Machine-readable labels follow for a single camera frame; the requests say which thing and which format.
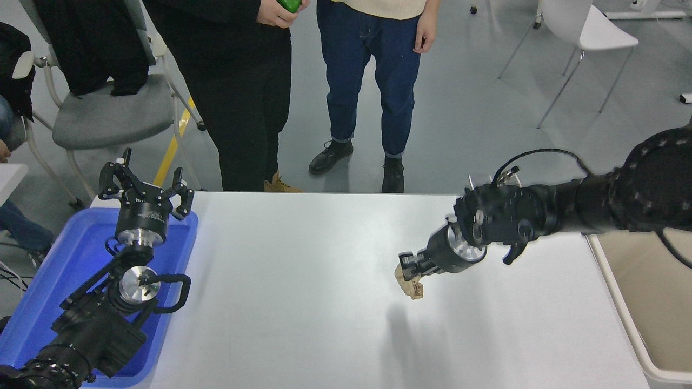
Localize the white furniture base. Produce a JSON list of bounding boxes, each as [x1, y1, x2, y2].
[[604, 0, 688, 22]]

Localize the small white side table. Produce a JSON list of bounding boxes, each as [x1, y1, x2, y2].
[[0, 164, 29, 207]]

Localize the grey padded chair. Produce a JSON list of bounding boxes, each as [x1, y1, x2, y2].
[[12, 0, 207, 211]]

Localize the seated person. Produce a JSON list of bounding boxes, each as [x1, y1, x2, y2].
[[0, 22, 55, 268]]

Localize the white plastic chair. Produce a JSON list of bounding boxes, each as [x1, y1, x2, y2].
[[497, 0, 640, 130]]

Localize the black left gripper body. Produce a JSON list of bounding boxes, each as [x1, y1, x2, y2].
[[114, 185, 174, 234]]

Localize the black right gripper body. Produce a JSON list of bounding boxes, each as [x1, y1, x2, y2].
[[425, 226, 486, 275]]

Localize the tan paper ball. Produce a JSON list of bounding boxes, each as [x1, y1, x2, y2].
[[394, 263, 425, 301]]

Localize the blue plastic tray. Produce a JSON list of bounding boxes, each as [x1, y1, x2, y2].
[[0, 207, 199, 389]]

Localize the thin cables on floor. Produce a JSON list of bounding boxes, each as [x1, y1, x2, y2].
[[0, 242, 29, 296]]

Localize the standing person's hand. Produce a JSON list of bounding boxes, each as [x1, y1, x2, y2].
[[413, 8, 438, 54], [256, 0, 310, 29]]

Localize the standing person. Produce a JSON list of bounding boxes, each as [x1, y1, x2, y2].
[[142, 0, 312, 193], [308, 0, 442, 194]]

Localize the black garment on chair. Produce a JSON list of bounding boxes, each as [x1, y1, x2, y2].
[[32, 0, 151, 98]]

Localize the large pale bin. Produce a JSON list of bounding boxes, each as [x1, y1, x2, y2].
[[586, 229, 692, 386]]

